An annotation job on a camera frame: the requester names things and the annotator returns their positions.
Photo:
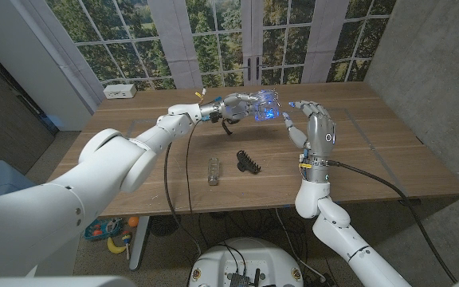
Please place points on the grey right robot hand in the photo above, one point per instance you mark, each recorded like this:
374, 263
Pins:
321, 135

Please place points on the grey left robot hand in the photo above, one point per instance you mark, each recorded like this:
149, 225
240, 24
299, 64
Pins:
233, 109

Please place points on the clear glass hinged jar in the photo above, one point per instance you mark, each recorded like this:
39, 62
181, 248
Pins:
268, 105

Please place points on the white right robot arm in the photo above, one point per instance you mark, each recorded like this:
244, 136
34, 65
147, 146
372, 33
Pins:
345, 235

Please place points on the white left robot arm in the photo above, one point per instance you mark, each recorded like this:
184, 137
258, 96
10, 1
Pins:
94, 175

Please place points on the black hair clip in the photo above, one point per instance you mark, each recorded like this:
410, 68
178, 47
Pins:
247, 163

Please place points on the small clear glass bottle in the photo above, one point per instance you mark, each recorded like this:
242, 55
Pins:
213, 171

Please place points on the printed window backdrop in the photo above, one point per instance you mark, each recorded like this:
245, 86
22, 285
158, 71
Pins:
213, 40

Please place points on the white power outlet box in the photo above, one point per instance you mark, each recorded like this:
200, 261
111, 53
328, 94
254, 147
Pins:
120, 91

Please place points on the round black fan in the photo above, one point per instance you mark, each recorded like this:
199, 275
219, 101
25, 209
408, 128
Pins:
165, 225

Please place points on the white robot torso base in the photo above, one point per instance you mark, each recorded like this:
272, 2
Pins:
245, 259

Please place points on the orange toy ball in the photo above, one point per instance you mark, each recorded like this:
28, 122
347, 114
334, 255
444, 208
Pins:
133, 221

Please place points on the white table leg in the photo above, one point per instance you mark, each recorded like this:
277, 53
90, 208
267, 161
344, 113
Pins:
138, 247

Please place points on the colourful toy screwdriver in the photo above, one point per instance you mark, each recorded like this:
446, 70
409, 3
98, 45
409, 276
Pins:
126, 241

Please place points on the teal toy tray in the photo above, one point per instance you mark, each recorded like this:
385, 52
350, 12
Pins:
102, 229

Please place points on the yellow toy banana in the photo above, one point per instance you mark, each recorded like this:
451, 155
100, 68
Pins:
114, 248

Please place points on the white robot head housing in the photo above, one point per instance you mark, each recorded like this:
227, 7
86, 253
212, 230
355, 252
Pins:
54, 282

